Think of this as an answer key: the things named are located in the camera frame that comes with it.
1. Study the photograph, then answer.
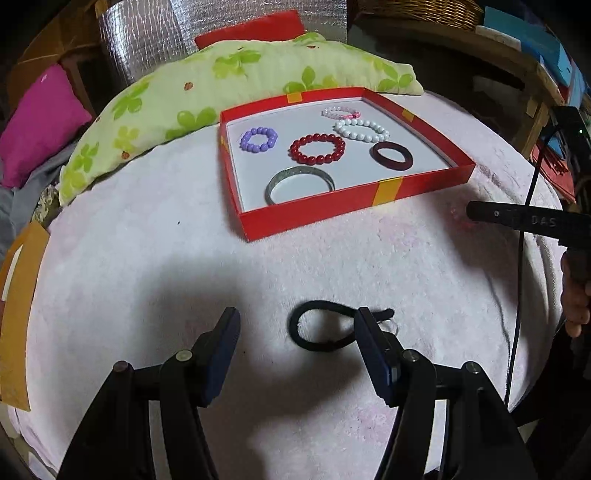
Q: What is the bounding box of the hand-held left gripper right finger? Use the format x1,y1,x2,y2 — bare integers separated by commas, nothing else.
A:
353,306,539,480

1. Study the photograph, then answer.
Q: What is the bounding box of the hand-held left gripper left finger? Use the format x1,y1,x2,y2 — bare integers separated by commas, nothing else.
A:
58,306,242,480

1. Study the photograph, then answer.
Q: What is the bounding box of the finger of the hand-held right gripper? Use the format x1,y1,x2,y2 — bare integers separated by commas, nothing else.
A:
466,199,525,232

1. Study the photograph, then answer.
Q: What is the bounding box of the black hair tie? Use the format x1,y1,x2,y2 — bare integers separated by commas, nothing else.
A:
287,300,397,353

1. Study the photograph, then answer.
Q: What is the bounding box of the red shallow cardboard box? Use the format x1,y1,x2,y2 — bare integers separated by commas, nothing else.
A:
219,86,476,243

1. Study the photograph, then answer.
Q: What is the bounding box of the dark red bangle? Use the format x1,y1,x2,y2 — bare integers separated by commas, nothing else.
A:
370,141,413,172

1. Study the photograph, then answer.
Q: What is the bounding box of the white bead bracelet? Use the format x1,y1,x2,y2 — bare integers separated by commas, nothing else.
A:
333,118,391,143

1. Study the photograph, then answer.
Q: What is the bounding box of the pink bead bracelet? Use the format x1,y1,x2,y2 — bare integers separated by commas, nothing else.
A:
321,104,362,122

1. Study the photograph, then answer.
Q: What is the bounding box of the silver metal bangle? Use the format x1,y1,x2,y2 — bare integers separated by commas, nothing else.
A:
266,167,335,206

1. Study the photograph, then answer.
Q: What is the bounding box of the red bead bracelet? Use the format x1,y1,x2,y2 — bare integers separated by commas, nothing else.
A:
289,132,346,166

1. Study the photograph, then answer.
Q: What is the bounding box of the purple bead bracelet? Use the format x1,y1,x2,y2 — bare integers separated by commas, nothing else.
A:
239,126,280,153

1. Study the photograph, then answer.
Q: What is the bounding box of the person's right hand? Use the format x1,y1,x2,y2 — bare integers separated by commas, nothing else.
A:
560,251,591,339

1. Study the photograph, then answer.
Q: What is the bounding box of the red paper bag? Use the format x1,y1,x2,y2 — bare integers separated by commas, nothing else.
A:
534,138,578,205

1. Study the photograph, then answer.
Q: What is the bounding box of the wooden bench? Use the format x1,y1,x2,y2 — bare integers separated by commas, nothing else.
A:
348,17,567,158

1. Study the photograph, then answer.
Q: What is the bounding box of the blue cardboard box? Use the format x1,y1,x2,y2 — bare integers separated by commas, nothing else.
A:
482,6,574,87

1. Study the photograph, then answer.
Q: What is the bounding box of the white patterned box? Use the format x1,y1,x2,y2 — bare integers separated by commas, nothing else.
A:
475,25,525,49

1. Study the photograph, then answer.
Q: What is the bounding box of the orange paper bag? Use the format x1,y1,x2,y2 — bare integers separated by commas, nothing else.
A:
0,220,52,412

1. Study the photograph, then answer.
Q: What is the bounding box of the wicker basket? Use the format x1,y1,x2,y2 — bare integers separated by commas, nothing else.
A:
353,0,486,32

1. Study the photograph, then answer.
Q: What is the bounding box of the grey cloth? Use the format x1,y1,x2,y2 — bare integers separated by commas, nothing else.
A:
0,138,80,241

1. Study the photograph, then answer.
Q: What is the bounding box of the green floral pillow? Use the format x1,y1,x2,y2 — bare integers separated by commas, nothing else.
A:
57,32,425,206

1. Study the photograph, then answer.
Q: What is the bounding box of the magenta pillow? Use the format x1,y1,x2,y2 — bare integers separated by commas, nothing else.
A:
0,63,93,189

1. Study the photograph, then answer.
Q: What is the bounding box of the red cushion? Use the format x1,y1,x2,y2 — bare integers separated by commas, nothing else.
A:
193,10,306,49

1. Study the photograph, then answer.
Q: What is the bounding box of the silver foil insulation mat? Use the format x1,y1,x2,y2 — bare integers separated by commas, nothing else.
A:
99,0,350,89

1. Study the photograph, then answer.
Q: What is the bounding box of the black cable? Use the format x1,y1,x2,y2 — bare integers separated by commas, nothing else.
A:
502,121,562,412

